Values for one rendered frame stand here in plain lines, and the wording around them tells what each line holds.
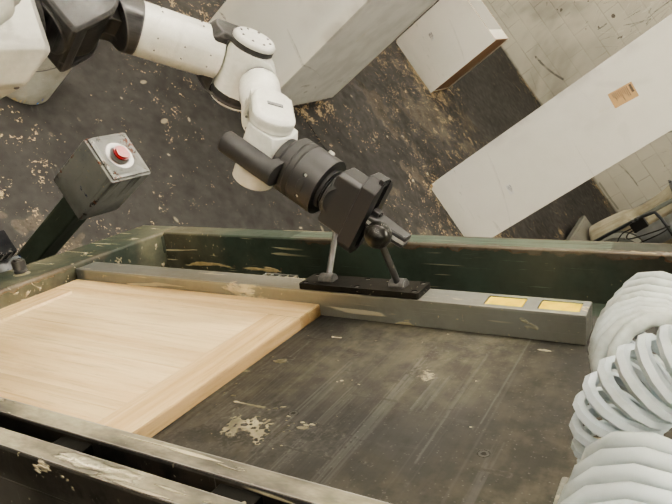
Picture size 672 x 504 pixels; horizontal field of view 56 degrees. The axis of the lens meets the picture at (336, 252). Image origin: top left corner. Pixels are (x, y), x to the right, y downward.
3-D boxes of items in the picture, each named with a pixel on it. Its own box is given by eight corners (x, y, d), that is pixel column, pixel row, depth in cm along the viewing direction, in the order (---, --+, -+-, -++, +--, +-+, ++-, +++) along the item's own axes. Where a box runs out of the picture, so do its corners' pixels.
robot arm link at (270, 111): (279, 179, 94) (275, 136, 104) (298, 127, 89) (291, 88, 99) (237, 169, 92) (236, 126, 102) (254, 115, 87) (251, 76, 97)
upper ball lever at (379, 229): (393, 279, 94) (366, 214, 85) (416, 281, 92) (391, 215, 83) (384, 299, 92) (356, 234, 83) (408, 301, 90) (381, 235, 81)
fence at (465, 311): (99, 279, 129) (95, 261, 128) (592, 329, 82) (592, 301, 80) (79, 287, 125) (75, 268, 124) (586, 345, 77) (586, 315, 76)
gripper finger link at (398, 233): (401, 245, 85) (365, 220, 87) (411, 238, 88) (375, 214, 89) (406, 235, 84) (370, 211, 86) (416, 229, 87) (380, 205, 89)
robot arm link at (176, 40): (239, 86, 123) (123, 51, 111) (265, 25, 116) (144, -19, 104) (252, 117, 115) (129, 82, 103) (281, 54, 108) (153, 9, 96)
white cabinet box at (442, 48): (413, 40, 609) (472, -13, 568) (447, 89, 607) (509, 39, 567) (395, 41, 572) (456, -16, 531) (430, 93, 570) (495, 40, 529)
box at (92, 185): (91, 172, 158) (125, 130, 148) (116, 211, 158) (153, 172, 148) (50, 181, 148) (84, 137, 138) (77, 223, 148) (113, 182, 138)
